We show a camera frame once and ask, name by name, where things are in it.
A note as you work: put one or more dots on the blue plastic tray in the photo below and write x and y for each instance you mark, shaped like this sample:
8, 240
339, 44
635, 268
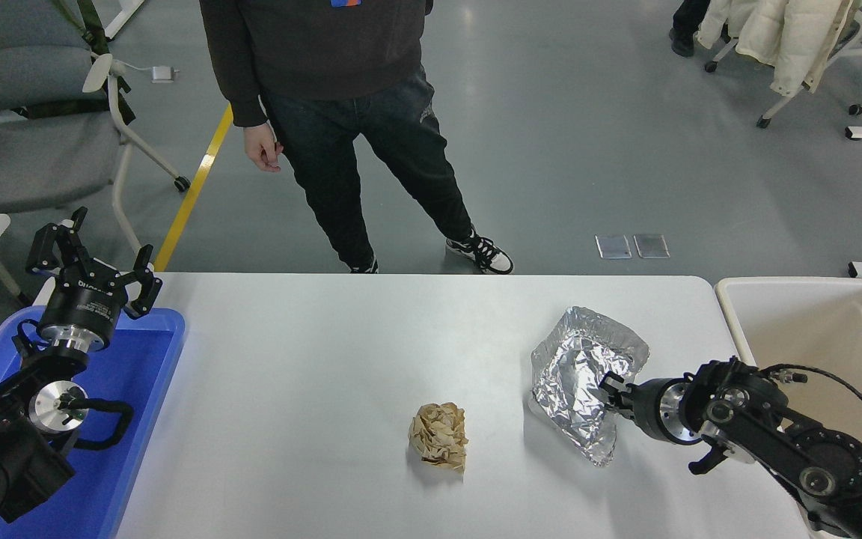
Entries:
139, 389

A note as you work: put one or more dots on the silver foil tray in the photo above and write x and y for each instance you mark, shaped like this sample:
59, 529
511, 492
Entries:
581, 352

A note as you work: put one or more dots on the tan paper ball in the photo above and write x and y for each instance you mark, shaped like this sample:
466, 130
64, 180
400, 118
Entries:
440, 438

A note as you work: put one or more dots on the person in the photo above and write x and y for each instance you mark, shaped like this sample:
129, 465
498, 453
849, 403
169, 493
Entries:
689, 26
341, 60

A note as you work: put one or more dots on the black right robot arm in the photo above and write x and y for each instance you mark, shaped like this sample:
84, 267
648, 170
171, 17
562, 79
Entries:
812, 457

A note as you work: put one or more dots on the white desk leg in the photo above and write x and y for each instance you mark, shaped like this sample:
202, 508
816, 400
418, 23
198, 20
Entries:
123, 16

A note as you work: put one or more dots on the clear floor plate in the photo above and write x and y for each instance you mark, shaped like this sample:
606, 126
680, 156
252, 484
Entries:
652, 245
613, 246

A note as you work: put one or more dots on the grey office chair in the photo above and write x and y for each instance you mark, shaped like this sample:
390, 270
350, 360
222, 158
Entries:
27, 157

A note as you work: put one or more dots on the cream white jacket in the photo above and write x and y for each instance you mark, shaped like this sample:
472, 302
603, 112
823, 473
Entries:
783, 37

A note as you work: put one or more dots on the large pale plastic bin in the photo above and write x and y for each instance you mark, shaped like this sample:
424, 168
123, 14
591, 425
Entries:
798, 322

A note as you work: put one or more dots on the person's right hand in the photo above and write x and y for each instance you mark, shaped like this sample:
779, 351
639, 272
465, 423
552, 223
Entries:
260, 146

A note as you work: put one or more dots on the white power adapter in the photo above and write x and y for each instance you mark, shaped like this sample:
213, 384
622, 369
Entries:
163, 73

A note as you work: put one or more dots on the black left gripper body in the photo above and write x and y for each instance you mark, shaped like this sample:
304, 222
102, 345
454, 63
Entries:
83, 307

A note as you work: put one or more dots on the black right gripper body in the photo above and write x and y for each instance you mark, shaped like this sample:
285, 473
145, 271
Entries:
646, 408

